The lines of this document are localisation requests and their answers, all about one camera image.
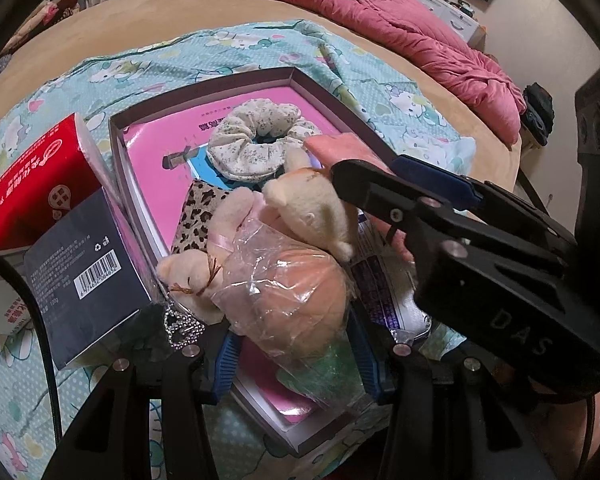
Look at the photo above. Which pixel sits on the dark bag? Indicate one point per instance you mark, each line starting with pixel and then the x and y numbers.
pixel 537 110

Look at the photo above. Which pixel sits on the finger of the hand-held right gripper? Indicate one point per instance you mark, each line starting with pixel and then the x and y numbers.
pixel 375 190
pixel 440 177

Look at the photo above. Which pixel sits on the shallow dark cardboard box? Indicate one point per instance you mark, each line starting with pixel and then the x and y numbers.
pixel 195 102

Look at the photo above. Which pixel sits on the pink quilt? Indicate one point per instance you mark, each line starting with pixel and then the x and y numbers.
pixel 405 25

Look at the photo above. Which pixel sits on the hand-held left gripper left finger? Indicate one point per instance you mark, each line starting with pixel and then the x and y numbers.
pixel 225 365

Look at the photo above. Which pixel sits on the light blue cartoon printed blanket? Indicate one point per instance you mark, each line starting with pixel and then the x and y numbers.
pixel 180 55

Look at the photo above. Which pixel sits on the white and blue foil packet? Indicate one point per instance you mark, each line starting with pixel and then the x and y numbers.
pixel 380 280

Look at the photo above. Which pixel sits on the beige bed sheet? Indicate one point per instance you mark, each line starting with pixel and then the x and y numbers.
pixel 130 15

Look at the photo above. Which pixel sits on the red and white carton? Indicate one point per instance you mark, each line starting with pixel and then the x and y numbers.
pixel 25 180

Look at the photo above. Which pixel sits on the dark navy box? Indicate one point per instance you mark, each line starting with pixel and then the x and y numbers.
pixel 80 270

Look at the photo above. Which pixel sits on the leopard print scrunchie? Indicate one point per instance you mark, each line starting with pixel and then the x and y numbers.
pixel 195 220

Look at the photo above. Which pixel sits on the peach plush ball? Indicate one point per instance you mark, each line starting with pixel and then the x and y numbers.
pixel 290 300

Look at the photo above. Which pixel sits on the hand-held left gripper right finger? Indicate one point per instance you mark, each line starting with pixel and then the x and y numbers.
pixel 367 365

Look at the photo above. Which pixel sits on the stack of folded clothes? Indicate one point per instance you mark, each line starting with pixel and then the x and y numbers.
pixel 60 5

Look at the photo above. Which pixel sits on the beige plush bear pink bow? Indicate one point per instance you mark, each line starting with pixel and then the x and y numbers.
pixel 190 275

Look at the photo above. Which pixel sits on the cream floral scrunchie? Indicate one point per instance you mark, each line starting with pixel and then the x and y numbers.
pixel 235 145

